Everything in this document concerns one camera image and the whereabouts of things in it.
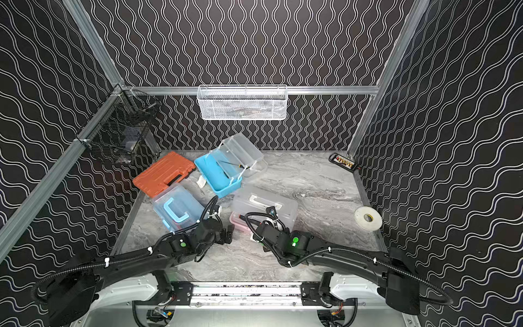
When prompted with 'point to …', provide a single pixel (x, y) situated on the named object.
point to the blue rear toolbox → (223, 167)
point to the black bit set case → (343, 161)
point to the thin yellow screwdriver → (240, 165)
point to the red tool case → (171, 168)
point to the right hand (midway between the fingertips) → (269, 232)
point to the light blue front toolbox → (177, 208)
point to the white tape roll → (368, 218)
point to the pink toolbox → (246, 199)
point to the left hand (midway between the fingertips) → (225, 222)
